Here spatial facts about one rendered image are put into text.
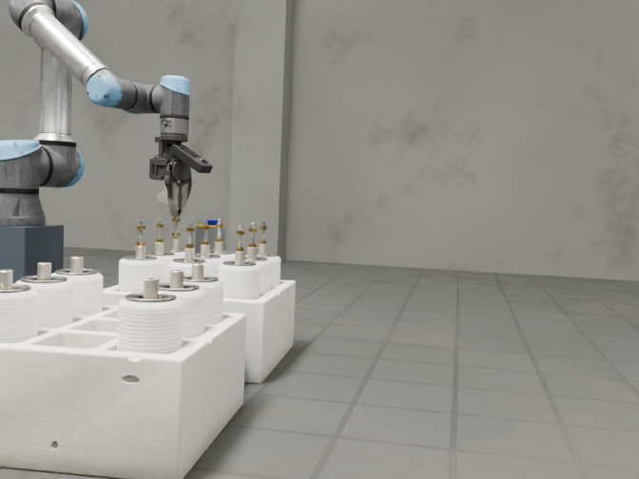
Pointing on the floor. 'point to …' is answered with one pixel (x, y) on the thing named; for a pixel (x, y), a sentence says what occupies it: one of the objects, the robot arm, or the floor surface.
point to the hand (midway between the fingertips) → (178, 212)
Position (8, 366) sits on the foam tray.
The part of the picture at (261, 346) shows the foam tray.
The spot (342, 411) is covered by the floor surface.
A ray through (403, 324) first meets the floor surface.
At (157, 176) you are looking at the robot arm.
